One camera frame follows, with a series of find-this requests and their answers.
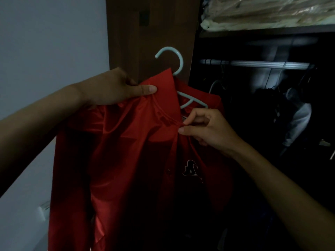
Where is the red satin shirt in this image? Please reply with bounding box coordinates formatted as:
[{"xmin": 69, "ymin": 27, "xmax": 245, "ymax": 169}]
[{"xmin": 48, "ymin": 67, "xmax": 236, "ymax": 251}]

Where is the person's right hand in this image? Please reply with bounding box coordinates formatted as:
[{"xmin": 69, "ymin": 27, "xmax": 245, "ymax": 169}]
[{"xmin": 178, "ymin": 108, "xmax": 245, "ymax": 158}]

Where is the person's left hand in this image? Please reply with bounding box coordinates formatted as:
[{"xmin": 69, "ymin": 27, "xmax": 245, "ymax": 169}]
[{"xmin": 74, "ymin": 67, "xmax": 158, "ymax": 107}]

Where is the white wall socket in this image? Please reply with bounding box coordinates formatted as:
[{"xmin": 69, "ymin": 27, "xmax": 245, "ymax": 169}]
[{"xmin": 37, "ymin": 201, "xmax": 51, "ymax": 222}]

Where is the metal closet rod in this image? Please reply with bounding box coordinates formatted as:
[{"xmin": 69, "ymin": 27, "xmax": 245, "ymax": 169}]
[{"xmin": 200, "ymin": 59, "xmax": 313, "ymax": 70}]

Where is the plastic-wrapped bedding bundle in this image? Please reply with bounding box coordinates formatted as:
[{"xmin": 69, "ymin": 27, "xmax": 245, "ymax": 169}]
[{"xmin": 200, "ymin": 0, "xmax": 335, "ymax": 32}]

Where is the white hanger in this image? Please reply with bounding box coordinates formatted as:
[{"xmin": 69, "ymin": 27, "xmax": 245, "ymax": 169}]
[{"xmin": 209, "ymin": 79, "xmax": 227, "ymax": 95}]

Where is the person's left forearm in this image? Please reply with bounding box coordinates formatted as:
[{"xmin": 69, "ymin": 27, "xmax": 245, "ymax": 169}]
[{"xmin": 0, "ymin": 83, "xmax": 91, "ymax": 197}]

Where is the dark wardrobe shelf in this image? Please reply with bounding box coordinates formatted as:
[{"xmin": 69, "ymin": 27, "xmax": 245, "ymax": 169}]
[{"xmin": 199, "ymin": 24, "xmax": 335, "ymax": 38}]

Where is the person's right forearm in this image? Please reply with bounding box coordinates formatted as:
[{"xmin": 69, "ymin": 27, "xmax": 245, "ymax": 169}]
[{"xmin": 227, "ymin": 142, "xmax": 335, "ymax": 251}]

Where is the light blue plastic hanger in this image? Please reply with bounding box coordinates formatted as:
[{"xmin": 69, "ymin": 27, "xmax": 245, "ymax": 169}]
[{"xmin": 155, "ymin": 47, "xmax": 209, "ymax": 109}]

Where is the brown wooden wardrobe panel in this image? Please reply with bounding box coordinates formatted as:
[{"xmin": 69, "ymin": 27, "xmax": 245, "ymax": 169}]
[{"xmin": 105, "ymin": 0, "xmax": 201, "ymax": 82}]

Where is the white hanging garment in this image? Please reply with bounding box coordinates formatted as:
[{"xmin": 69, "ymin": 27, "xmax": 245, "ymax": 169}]
[{"xmin": 281, "ymin": 87, "xmax": 312, "ymax": 148}]

